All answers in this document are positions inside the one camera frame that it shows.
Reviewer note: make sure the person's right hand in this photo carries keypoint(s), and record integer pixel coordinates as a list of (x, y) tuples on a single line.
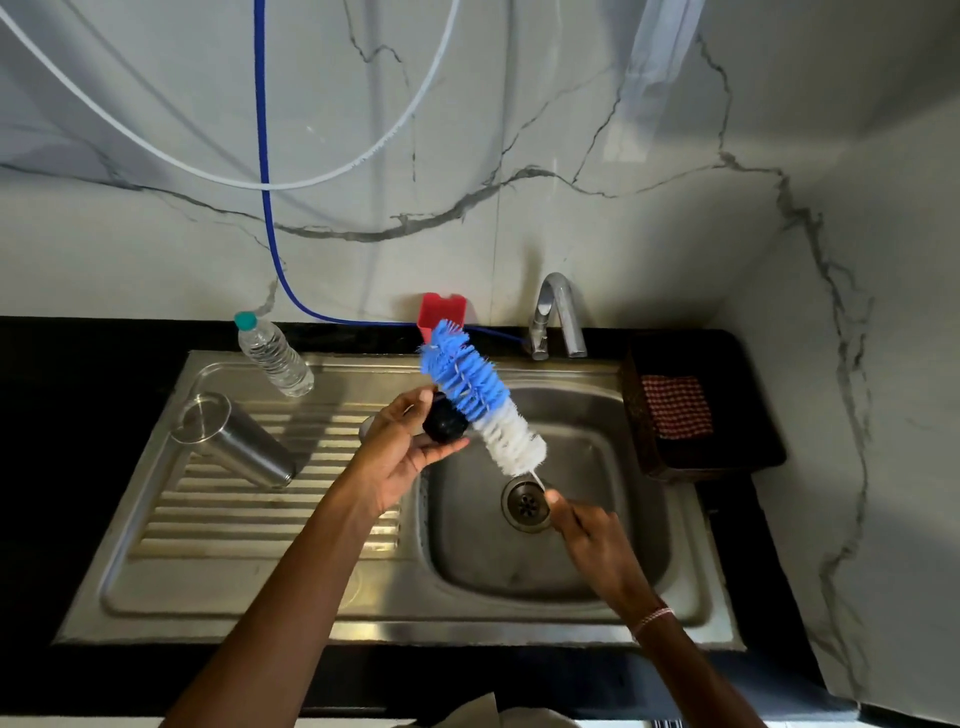
[(604, 559)]

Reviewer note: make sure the person's left hand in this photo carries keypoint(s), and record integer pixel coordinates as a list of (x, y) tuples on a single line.
[(382, 457)]

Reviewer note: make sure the steel flask cup lid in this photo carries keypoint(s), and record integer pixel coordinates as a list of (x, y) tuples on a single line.
[(366, 427)]

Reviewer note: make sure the black flask stopper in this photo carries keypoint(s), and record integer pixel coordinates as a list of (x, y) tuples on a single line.
[(442, 424)]

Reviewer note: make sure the blue white bottle brush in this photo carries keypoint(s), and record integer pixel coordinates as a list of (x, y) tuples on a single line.
[(480, 390)]

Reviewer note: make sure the steel flask bottle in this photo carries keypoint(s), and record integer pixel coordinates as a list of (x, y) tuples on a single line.
[(240, 442)]

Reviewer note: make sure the red checkered cloth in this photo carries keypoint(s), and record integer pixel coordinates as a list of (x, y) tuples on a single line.
[(677, 407)]

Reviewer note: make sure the person's left forearm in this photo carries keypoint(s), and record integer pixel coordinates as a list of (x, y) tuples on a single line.
[(270, 615)]

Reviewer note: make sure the clear plastic water bottle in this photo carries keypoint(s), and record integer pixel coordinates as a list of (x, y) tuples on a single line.
[(276, 358)]

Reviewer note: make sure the metal sink drain strainer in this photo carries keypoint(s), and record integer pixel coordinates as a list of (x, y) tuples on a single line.
[(521, 506)]

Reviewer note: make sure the red plastic brush holder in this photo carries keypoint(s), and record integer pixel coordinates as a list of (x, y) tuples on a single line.
[(439, 307)]

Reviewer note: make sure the dark woven tray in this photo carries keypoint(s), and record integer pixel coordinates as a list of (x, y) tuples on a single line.
[(750, 442)]

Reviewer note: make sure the stainless steel sink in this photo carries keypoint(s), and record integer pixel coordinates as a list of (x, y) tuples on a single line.
[(210, 592)]

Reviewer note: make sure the chrome sink faucet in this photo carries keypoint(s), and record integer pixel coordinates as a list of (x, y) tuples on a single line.
[(570, 315)]

